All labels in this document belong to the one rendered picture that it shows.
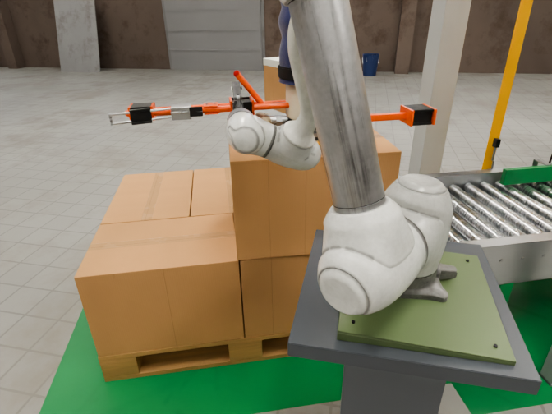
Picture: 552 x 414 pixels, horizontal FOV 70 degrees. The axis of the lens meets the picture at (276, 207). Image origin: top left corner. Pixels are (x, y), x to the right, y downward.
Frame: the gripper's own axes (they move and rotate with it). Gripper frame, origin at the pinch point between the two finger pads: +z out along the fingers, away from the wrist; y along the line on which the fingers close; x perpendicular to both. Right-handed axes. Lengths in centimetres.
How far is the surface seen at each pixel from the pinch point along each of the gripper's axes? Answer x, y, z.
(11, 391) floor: -101, 108, -17
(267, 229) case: 7.5, 40.9, -19.5
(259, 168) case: 5.3, 16.8, -19.4
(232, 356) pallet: -9, 103, -19
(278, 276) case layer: 11, 63, -19
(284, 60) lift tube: 17.2, -15.8, -3.8
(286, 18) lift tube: 17.6, -28.8, -5.2
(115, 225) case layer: -56, 54, 19
